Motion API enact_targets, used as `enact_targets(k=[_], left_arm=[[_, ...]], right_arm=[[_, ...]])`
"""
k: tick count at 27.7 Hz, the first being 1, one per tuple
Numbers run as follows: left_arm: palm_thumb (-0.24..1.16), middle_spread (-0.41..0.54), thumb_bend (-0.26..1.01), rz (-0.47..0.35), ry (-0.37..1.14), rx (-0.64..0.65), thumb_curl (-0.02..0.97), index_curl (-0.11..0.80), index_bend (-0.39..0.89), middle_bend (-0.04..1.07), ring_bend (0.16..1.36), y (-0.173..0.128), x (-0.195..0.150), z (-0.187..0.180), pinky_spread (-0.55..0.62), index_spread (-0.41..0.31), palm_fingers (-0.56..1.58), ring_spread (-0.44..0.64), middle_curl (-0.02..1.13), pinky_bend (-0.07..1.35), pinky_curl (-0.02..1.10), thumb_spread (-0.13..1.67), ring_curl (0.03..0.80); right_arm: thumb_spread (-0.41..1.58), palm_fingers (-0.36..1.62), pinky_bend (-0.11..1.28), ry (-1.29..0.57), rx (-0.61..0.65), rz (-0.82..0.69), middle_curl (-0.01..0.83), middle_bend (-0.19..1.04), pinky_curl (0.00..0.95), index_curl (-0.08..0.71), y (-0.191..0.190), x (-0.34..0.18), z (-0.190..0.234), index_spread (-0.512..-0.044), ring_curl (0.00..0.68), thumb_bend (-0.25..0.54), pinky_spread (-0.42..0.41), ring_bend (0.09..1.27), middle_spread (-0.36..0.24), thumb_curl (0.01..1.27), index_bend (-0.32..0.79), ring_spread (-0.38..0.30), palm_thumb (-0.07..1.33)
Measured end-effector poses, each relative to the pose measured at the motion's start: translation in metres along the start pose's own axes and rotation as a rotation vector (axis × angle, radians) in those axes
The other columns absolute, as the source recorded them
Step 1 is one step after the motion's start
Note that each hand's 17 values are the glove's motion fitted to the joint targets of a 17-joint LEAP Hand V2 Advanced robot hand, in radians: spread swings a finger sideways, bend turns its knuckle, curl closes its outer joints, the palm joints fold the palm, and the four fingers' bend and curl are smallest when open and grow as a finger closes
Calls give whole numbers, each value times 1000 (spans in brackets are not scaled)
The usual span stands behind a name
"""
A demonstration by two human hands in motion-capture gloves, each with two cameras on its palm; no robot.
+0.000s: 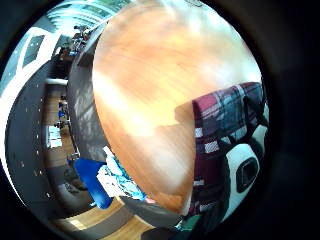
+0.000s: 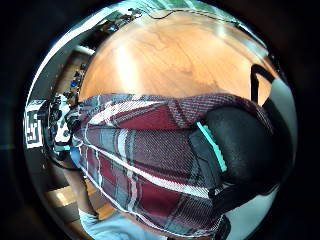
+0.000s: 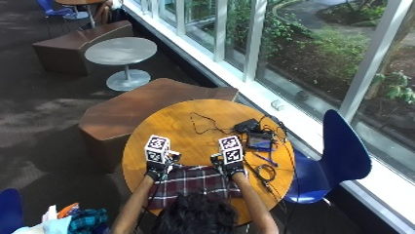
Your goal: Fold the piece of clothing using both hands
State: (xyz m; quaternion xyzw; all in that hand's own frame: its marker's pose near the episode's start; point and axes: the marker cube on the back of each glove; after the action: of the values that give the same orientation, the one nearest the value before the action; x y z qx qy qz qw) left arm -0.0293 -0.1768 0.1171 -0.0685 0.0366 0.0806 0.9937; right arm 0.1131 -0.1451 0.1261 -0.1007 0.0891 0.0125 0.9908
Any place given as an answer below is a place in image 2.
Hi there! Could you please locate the red grey plaid cloth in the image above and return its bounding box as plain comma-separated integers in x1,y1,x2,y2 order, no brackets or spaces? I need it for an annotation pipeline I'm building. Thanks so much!
71,93,275,239

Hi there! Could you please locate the white marker cube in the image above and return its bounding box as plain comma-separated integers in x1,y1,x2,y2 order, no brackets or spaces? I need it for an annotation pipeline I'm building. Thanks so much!
24,99,46,150

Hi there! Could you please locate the the person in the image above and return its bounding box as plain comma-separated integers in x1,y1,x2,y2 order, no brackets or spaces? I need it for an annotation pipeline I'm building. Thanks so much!
77,208,168,240

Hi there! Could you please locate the thin black cable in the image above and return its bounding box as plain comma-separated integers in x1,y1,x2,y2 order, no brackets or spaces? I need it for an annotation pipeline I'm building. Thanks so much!
128,7,242,27

